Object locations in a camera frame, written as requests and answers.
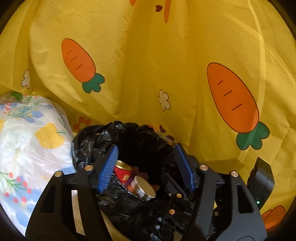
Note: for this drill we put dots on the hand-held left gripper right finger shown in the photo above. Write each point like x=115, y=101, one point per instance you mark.
x=185, y=169

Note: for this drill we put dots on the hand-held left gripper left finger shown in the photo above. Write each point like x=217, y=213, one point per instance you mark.
x=108, y=169

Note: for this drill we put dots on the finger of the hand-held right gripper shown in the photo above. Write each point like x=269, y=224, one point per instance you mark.
x=175, y=201

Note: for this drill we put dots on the red paper cup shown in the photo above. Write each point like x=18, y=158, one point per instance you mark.
x=122, y=173

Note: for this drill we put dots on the small can with metal lid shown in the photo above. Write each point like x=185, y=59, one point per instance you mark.
x=143, y=188

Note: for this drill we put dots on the bin with black liner bag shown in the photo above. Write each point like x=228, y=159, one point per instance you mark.
x=138, y=139

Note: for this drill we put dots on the floral plastic table cover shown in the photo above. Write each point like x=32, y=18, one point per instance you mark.
x=27, y=150

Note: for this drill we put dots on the yellow carrot-print curtain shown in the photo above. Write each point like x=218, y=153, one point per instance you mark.
x=148, y=69

